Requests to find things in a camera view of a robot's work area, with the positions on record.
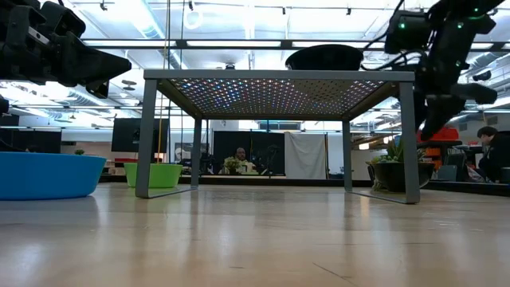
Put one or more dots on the black partition panel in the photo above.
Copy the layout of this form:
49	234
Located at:
263	139

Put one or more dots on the green succulent plant in pot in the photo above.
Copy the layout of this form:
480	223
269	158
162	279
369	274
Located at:
392	153

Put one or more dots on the black bin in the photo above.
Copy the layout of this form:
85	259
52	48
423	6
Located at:
506	175

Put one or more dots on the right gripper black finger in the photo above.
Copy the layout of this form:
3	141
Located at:
440	117
476	93

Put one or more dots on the person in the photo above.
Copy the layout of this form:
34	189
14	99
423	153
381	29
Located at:
240	155
496	155

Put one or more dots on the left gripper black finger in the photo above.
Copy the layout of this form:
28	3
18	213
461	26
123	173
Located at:
91	64
99	89

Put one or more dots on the grey perforated metal shelf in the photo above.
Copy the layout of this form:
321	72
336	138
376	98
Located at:
279	75

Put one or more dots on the green leafy plant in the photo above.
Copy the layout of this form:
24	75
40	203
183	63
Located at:
232	164

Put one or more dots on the red storage bin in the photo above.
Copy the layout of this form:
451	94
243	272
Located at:
446	134

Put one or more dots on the blue plastic bowl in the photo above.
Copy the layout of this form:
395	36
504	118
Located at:
52	179

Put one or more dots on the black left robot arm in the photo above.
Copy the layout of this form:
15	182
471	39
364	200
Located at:
3	105

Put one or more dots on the white hanging cloth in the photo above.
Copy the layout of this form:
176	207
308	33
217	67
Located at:
304	155

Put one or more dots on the green plastic bowl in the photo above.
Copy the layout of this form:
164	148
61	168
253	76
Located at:
167	175

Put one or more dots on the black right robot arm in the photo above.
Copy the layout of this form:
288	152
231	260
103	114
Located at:
450	40

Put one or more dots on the black bowl floral inside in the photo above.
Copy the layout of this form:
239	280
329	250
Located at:
384	177
324	60

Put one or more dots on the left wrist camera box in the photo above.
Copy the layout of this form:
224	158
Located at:
63	20

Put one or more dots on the round disc fixture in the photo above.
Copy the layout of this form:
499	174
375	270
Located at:
128	83

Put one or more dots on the orange storage bins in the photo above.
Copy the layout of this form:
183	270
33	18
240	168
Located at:
432	153

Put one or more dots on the black flat screen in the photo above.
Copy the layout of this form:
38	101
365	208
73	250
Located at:
123	135

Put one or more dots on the grey chair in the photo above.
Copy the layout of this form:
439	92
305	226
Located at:
448	173

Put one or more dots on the small green plant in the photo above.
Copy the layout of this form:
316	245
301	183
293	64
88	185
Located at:
79	152

